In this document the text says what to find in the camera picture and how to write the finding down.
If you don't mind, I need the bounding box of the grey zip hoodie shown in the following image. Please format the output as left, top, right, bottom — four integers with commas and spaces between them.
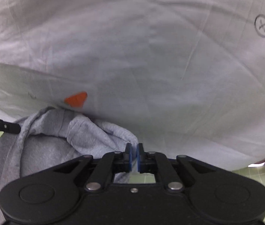
0, 108, 138, 224

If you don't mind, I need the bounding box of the grey carrot print sheet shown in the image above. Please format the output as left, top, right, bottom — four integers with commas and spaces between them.
0, 0, 265, 170

